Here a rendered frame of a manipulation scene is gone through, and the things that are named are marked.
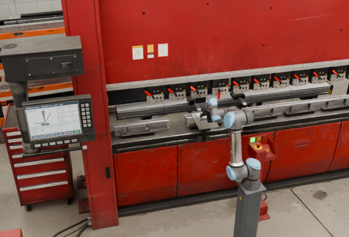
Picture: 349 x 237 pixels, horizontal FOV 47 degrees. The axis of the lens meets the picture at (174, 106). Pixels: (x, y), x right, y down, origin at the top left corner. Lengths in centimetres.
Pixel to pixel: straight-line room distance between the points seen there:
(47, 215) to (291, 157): 251
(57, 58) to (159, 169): 161
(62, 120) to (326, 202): 284
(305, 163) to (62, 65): 277
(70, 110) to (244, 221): 165
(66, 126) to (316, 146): 258
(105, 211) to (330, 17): 268
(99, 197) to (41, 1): 442
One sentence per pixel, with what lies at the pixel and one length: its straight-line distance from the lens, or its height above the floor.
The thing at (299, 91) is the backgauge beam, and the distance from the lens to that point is 441.
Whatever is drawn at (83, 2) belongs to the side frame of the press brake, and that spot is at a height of 214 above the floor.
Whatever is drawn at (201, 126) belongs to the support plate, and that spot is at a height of 100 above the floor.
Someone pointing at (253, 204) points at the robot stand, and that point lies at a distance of 336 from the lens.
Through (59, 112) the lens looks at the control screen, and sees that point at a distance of 286.
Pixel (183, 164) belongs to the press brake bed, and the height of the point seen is 54.
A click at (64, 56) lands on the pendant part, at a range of 270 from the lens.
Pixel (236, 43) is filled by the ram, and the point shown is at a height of 166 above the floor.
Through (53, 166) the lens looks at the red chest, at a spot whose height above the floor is 54.
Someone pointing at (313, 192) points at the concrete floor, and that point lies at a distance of 462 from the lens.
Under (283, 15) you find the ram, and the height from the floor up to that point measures 187.
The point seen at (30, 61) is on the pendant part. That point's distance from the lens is 272.
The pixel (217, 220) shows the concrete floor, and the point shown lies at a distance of 411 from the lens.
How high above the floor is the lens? 289
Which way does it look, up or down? 29 degrees down
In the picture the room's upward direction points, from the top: straight up
